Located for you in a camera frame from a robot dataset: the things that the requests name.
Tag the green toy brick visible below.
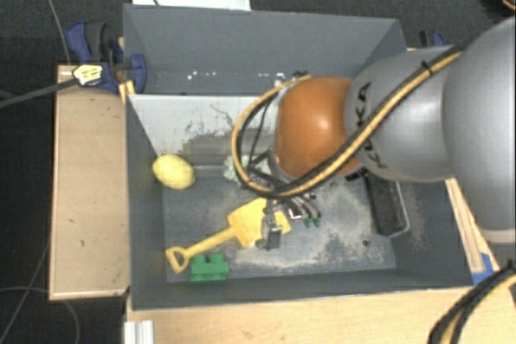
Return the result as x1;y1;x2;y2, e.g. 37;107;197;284
189;253;231;284

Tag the grey metal bin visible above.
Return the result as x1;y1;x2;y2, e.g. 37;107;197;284
122;2;475;312

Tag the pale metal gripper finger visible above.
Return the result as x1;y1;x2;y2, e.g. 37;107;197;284
260;211;276;248
271;214;286;251

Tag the dark green flat block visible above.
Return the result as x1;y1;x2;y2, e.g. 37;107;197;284
364;172;413;238

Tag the yellow lemon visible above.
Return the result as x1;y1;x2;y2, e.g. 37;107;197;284
152;153;197;191

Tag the yellow toy shovel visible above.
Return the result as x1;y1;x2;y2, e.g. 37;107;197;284
164;197;293;276

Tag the pale wood flat board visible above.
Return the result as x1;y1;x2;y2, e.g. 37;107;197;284
48;64;132;301

